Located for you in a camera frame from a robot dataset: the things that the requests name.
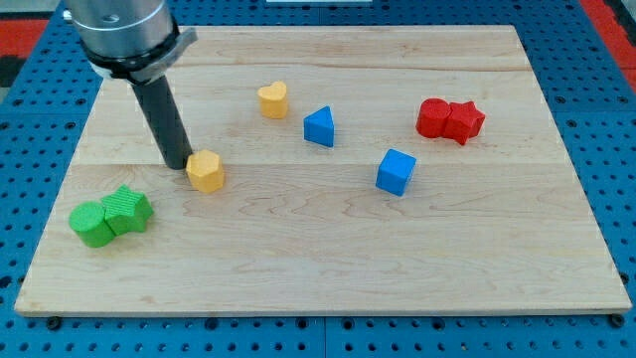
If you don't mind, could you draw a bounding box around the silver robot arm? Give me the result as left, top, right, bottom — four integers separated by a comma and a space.
66, 0, 198, 86

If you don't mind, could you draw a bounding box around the red star block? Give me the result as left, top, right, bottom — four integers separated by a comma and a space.
442, 101, 486, 145

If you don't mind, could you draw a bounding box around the green star block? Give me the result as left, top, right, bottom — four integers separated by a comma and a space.
101, 185, 154, 236

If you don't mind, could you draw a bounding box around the wooden board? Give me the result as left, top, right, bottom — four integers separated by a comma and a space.
15, 26, 632, 317

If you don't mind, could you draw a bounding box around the blue triangle block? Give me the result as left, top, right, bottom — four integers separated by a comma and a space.
303, 105, 335, 147

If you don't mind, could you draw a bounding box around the blue cube block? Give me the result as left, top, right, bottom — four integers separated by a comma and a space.
376, 148, 416, 196

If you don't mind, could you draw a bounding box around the yellow heart block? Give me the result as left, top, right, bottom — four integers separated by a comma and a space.
256, 81, 288, 119

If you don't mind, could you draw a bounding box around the yellow hexagon block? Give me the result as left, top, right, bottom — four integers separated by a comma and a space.
186, 149, 225, 194

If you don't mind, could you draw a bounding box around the red cylinder block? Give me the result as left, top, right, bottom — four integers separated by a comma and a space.
415, 97, 451, 138

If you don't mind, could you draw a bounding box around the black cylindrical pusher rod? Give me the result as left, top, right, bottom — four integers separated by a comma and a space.
132, 76, 193, 170

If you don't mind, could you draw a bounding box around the green cylinder block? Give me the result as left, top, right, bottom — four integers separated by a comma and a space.
69, 201, 115, 248

